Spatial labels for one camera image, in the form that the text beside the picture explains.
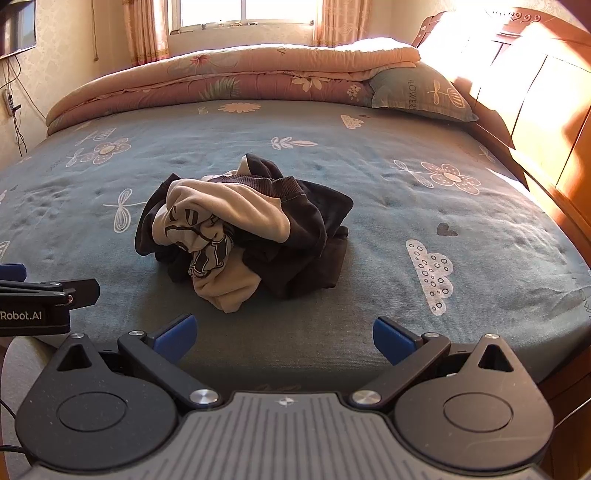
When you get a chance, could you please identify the person's grey trousers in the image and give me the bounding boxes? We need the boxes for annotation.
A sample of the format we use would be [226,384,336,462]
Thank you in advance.
[0,336,63,480]

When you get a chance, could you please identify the blue floral pillow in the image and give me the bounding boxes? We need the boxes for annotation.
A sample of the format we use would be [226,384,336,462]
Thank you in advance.
[367,60,478,123]

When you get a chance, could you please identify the black power cables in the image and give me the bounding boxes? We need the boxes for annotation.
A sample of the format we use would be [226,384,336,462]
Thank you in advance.
[0,59,29,158]

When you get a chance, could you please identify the black flat screen television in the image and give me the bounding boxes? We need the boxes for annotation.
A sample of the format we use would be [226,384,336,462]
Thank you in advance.
[0,0,37,59]

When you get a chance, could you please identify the folded floral quilt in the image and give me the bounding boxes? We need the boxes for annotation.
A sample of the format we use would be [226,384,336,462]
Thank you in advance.
[45,39,422,137]

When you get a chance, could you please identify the cream and black raglan sweatshirt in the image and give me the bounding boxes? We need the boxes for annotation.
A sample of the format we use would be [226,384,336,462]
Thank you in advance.
[135,154,354,315]

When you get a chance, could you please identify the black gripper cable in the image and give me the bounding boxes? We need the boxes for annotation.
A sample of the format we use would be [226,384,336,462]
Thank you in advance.
[0,401,20,455]

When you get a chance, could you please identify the window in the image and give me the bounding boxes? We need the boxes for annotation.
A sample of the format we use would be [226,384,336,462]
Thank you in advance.
[168,0,319,35]

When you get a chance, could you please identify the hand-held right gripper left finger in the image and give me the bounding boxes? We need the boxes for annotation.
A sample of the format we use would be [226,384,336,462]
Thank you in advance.
[55,314,221,413]

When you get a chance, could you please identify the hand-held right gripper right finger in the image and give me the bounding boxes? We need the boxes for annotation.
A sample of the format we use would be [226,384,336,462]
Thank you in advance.
[348,316,527,411]

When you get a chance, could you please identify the wooden headboard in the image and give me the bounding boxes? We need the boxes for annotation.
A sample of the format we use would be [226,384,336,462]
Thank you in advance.
[411,9,591,241]

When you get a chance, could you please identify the bed with blue floral sheet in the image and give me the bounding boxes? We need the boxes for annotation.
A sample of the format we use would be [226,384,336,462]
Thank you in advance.
[0,99,591,480]

